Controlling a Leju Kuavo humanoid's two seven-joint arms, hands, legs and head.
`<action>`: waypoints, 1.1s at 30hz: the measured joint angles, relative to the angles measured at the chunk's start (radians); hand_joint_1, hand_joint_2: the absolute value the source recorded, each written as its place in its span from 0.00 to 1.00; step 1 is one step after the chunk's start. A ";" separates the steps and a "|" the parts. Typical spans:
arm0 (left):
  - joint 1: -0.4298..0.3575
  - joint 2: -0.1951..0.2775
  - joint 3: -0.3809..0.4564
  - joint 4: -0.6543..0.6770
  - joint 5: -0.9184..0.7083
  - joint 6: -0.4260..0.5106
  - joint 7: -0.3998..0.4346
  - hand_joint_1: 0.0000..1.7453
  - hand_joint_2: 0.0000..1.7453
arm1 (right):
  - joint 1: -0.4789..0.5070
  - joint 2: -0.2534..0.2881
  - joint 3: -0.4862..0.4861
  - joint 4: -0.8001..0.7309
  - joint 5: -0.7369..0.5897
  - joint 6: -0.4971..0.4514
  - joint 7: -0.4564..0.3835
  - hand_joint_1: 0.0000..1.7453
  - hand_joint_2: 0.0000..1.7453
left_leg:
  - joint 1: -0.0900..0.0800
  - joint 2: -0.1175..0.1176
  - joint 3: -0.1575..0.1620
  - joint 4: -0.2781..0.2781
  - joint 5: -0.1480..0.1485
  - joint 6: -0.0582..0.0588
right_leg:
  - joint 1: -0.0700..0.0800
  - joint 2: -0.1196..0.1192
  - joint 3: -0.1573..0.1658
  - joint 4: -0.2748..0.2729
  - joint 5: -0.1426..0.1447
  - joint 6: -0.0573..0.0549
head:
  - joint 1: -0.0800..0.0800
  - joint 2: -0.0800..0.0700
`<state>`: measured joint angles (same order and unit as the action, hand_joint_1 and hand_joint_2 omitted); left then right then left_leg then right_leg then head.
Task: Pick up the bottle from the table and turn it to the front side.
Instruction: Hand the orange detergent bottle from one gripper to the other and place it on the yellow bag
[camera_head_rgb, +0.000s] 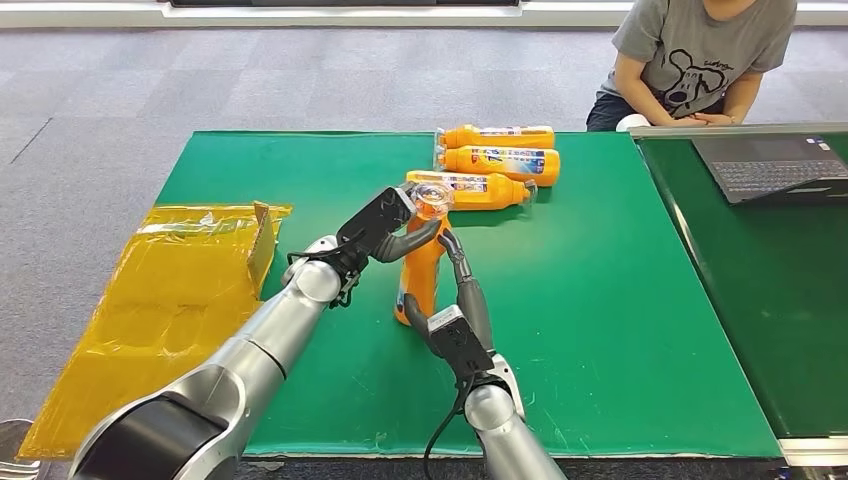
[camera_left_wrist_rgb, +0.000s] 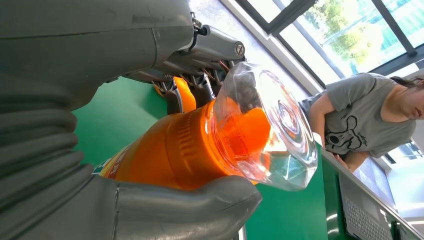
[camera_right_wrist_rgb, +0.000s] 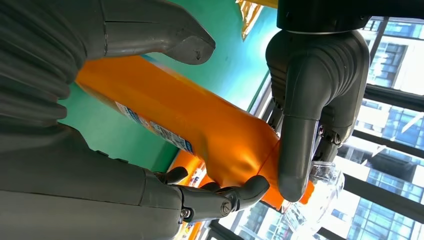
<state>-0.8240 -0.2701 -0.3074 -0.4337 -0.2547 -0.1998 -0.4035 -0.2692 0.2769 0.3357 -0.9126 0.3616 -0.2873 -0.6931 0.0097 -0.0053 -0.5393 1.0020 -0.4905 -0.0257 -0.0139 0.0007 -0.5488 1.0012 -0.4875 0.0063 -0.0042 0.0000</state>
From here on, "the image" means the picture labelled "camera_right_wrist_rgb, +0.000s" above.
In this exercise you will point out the green table mat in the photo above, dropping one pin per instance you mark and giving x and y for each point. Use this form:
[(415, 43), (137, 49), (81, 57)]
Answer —
[(109, 132)]

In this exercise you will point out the dark window frame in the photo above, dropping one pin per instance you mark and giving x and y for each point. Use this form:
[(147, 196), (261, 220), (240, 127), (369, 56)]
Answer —
[(397, 97)]

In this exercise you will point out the yellow plastic film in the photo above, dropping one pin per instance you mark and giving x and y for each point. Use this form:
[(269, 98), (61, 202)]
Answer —
[(250, 13)]

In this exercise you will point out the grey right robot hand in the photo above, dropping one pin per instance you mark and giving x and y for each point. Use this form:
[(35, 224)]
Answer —
[(82, 198)]

